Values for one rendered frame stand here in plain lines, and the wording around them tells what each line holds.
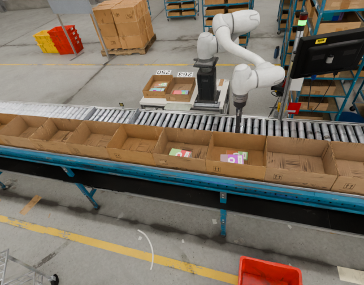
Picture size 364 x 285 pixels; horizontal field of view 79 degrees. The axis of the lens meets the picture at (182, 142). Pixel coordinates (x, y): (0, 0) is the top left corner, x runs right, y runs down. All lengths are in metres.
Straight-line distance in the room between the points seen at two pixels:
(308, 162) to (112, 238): 1.96
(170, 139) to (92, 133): 0.79
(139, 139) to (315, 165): 1.38
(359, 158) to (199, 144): 1.11
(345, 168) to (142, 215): 1.90
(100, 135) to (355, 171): 2.03
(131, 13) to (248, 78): 4.81
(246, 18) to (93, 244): 2.42
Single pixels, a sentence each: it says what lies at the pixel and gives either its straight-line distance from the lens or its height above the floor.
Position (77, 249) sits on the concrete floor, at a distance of 2.71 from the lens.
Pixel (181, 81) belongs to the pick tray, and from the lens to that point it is 2.89.
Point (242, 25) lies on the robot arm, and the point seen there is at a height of 1.66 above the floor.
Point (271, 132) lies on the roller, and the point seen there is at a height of 0.75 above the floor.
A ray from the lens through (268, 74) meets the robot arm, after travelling 1.33.
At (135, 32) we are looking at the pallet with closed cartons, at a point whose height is 0.51.
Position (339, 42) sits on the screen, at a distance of 1.94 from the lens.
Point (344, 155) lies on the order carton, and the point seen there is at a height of 0.92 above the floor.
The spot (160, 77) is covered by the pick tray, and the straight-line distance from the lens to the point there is 3.02.
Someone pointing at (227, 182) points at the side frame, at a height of 0.91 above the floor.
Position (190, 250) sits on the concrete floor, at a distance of 2.33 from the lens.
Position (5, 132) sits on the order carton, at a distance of 2.71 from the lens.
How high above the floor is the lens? 2.19
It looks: 44 degrees down
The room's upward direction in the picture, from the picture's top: 10 degrees counter-clockwise
